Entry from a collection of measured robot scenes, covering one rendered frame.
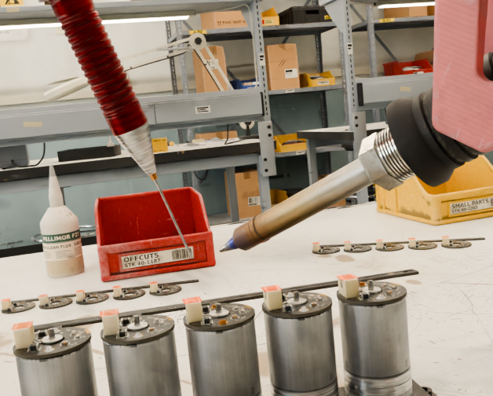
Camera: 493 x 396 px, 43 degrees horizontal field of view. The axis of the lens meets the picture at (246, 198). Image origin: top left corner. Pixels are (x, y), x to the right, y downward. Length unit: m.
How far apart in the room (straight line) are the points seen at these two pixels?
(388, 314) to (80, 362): 0.10
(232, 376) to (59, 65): 4.50
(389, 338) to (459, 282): 0.24
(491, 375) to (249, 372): 0.14
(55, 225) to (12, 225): 4.15
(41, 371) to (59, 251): 0.37
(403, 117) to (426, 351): 0.20
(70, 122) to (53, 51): 2.20
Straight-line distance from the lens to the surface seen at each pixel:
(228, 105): 2.61
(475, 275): 0.47
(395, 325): 0.23
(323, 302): 0.22
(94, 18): 0.18
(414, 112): 0.16
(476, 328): 0.37
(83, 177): 2.60
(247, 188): 4.41
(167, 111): 2.56
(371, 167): 0.16
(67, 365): 0.21
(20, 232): 4.72
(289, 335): 0.22
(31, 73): 4.68
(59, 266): 0.58
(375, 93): 2.85
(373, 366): 0.23
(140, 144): 0.18
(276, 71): 4.49
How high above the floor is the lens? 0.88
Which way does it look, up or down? 8 degrees down
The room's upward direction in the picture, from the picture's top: 6 degrees counter-clockwise
